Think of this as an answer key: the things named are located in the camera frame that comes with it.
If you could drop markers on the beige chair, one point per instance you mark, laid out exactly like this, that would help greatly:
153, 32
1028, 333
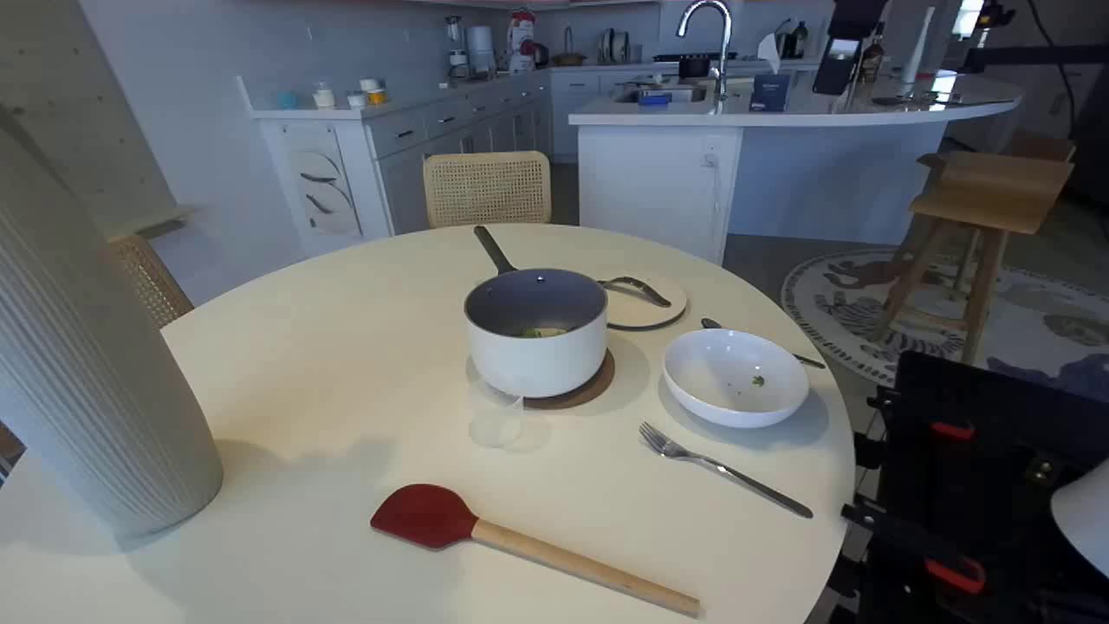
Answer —
485, 188

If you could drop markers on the wooden side furniture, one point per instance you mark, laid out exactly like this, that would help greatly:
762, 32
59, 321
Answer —
156, 281

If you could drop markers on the white kitchen island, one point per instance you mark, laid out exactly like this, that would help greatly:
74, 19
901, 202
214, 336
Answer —
809, 173

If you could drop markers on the white lamp shade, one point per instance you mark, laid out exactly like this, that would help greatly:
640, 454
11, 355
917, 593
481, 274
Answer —
1091, 517

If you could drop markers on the black camera stand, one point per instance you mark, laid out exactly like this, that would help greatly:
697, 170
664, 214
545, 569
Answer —
1040, 53

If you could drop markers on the large white ribbed vase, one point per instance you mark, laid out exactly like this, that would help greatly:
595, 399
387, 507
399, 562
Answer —
80, 381

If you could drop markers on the silver fork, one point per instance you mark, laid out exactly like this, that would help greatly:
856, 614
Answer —
720, 469

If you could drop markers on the round patterned rug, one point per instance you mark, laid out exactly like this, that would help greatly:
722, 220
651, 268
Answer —
1043, 318

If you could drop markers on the white canister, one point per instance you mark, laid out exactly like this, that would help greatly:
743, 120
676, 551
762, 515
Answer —
481, 51

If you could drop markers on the small clear glass dish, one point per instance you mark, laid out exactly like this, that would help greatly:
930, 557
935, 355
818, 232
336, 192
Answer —
505, 430

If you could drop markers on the red and white appliance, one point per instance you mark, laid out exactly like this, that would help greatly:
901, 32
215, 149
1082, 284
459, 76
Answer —
521, 39

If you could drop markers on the black equipment cart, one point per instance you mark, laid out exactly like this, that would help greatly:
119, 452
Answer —
993, 497

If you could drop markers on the chrome faucet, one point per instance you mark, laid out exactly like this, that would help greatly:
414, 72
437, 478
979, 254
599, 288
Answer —
722, 56

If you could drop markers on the blue box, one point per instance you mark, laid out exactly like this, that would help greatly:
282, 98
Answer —
770, 90

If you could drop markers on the white bowl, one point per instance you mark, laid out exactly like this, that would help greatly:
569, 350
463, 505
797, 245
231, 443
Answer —
714, 396

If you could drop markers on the wooden stool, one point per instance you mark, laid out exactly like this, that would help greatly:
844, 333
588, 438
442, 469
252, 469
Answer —
993, 192

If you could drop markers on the white sideboard cabinet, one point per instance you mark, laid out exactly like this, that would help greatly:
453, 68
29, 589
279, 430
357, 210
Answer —
331, 173

